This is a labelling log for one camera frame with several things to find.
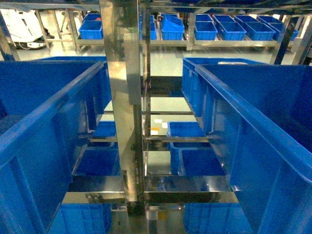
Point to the blue bin upper right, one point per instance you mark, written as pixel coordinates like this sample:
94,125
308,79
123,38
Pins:
258,119

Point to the blue bin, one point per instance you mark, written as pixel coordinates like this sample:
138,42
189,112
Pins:
258,119
48,112

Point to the blue bin upper left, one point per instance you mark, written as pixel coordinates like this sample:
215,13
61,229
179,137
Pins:
48,112

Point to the steel rack upright post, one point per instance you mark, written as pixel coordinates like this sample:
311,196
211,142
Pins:
121,39

